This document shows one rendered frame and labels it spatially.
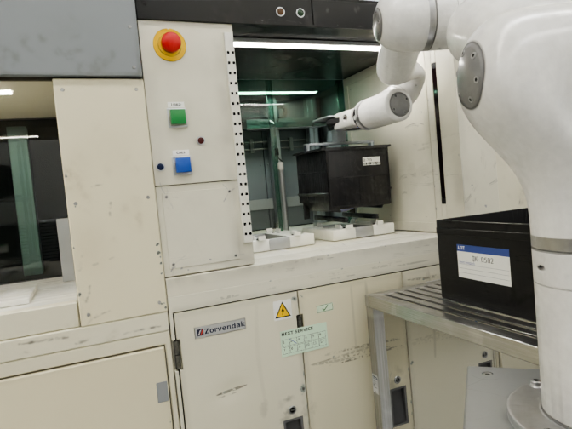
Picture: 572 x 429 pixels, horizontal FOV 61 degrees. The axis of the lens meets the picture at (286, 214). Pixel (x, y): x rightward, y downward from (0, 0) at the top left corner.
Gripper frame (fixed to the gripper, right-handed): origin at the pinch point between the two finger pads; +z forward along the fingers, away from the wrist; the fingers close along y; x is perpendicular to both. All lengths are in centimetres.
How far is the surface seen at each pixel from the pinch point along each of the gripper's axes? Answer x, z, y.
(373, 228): -32.3, -10.1, 3.1
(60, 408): -56, -30, -83
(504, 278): -39, -65, -5
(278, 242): -32.6, -10.2, -27.3
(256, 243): -32.2, -10.2, -33.6
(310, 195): -20.9, 1.8, -10.8
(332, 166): -13.2, -9.8, -8.7
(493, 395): -46, -88, -32
